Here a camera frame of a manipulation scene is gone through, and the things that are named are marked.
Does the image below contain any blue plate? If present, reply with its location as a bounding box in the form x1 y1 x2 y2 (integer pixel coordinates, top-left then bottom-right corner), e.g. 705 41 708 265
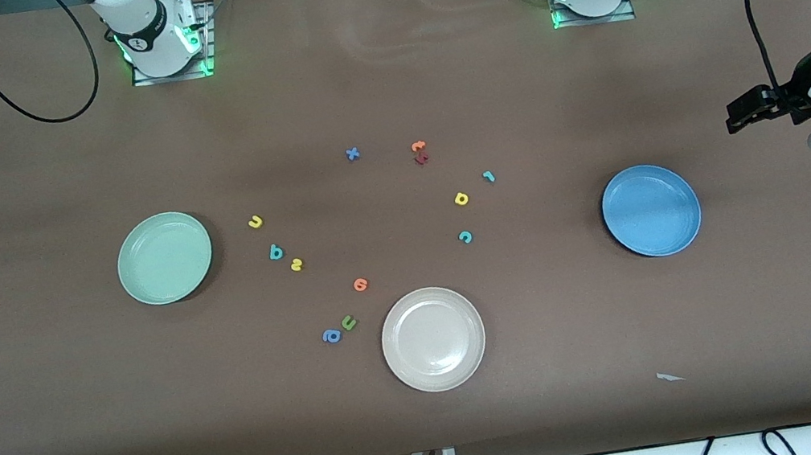
596 157 707 266

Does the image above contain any green plate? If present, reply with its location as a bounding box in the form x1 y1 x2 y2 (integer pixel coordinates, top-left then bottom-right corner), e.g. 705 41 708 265
110 206 220 312

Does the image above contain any beige plate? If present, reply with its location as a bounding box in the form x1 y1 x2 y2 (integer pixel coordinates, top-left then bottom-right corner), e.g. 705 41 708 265
374 279 494 400

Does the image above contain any brown table cover sheet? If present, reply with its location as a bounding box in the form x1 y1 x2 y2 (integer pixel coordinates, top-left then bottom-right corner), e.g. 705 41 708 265
0 0 811 455

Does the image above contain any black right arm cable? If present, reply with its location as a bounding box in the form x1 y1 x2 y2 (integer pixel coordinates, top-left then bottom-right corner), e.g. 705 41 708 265
0 0 108 132

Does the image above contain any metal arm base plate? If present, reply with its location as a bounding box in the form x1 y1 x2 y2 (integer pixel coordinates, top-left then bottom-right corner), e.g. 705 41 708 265
122 0 220 89
550 0 637 32

